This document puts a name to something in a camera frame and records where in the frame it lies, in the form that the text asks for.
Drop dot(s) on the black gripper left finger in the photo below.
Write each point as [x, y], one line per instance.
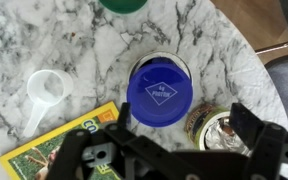
[67, 156]

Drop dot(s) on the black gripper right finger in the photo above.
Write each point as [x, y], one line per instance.
[267, 143]

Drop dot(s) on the white plastic measuring cup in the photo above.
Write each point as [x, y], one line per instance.
[47, 90]

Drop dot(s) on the yellow dog picture book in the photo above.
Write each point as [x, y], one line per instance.
[40, 150]

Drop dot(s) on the open yellow tin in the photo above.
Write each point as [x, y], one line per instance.
[214, 133]

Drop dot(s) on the green round plastic lid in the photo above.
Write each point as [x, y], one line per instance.
[124, 5]

